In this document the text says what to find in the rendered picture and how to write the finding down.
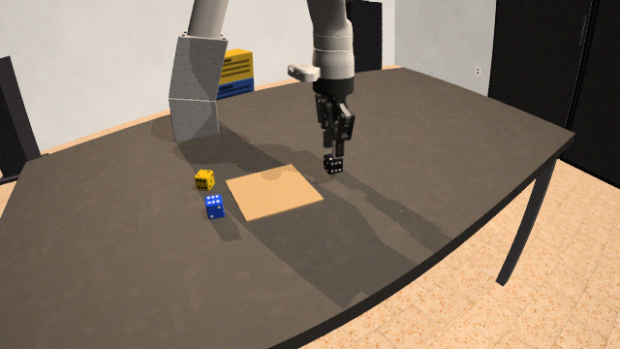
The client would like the yellow die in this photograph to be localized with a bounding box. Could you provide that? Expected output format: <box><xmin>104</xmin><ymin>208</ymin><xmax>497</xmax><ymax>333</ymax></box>
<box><xmin>195</xmin><ymin>170</ymin><xmax>215</xmax><ymax>191</ymax></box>

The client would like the blue die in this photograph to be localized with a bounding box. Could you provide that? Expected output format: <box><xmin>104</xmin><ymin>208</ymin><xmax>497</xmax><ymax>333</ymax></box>
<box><xmin>204</xmin><ymin>194</ymin><xmax>225</xmax><ymax>219</ymax></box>

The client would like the tan square mat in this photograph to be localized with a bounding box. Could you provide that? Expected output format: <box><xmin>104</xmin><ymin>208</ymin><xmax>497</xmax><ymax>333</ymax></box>
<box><xmin>226</xmin><ymin>164</ymin><xmax>325</xmax><ymax>223</ymax></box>

